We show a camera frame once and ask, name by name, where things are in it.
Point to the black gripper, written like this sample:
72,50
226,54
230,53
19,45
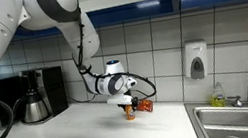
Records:
128,102

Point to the orange soda can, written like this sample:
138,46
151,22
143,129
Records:
130,113

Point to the orange snack bag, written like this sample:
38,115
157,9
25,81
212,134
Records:
145,106

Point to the black coffee maker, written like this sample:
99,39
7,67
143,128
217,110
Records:
54,91

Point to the steel coffee carafe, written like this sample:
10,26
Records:
34,109

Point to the stainless steel sink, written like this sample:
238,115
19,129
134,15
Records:
238,124

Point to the black microwave oven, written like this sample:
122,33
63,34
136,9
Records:
4,99

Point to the white wall soap dispenser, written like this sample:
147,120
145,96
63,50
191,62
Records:
195,60

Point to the blue open wall cabinet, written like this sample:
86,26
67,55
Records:
128,12

